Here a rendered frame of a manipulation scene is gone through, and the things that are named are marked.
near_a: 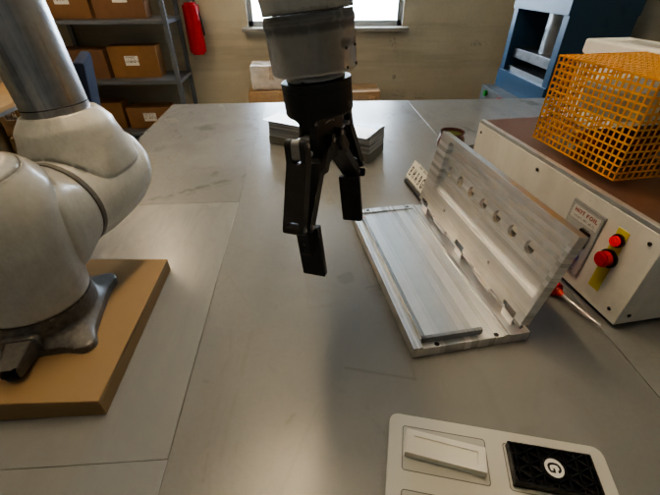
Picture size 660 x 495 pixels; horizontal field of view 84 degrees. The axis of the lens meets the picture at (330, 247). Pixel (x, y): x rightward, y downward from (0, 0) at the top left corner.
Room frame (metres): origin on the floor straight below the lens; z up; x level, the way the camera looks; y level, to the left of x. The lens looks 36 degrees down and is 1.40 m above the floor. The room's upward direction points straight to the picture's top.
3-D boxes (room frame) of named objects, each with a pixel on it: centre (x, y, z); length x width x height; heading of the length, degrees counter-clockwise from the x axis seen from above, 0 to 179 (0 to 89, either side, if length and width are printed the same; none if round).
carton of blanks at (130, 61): (3.79, 1.79, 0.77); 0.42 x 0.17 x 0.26; 95
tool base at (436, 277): (0.61, -0.19, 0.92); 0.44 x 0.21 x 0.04; 11
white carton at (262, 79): (3.90, 0.58, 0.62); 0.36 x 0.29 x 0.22; 94
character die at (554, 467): (0.20, -0.27, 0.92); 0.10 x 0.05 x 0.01; 80
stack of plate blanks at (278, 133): (1.30, 0.02, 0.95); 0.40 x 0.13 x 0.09; 62
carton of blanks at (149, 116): (3.79, 1.79, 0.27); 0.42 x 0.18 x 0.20; 95
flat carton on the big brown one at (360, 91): (3.96, -0.30, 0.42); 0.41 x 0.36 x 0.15; 94
